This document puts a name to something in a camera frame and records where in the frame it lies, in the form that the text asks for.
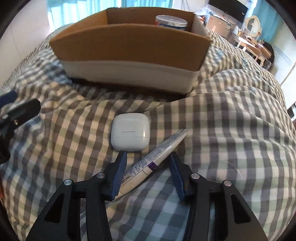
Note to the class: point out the black wall television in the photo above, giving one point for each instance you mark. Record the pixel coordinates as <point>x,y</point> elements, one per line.
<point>234,8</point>

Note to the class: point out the brown cardboard box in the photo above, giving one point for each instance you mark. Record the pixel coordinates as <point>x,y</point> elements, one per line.
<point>125,47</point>

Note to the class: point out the white earbuds case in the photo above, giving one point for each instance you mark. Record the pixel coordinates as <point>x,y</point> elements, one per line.
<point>130,132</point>

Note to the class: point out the black bag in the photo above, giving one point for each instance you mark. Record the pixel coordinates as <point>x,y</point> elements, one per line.
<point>271,50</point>

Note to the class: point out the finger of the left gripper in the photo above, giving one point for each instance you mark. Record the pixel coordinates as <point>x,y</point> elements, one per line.
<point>7,98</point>
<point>18,116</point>

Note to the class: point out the silver refrigerator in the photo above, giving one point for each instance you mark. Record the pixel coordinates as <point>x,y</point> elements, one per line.
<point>219,25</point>

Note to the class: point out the white vanity table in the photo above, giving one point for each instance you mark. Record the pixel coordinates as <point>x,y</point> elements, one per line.
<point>257,51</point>

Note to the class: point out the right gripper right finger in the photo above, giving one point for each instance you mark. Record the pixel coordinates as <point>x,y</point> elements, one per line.
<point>233,220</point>

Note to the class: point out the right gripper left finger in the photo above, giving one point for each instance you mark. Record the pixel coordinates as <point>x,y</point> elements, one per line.
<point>60,218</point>

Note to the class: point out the clear floss pick jar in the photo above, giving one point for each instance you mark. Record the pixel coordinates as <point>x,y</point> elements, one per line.
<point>171,22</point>

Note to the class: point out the teal side curtain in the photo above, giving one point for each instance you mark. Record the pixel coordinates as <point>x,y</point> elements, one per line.
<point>270,21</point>

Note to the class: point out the white ointment tube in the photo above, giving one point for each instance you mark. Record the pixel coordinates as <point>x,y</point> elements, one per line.
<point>136,174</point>

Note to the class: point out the oval vanity mirror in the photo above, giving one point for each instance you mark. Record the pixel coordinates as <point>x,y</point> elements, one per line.
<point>253,26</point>

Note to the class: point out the teal window curtain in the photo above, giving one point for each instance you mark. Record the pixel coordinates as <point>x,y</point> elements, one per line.
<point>63,12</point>

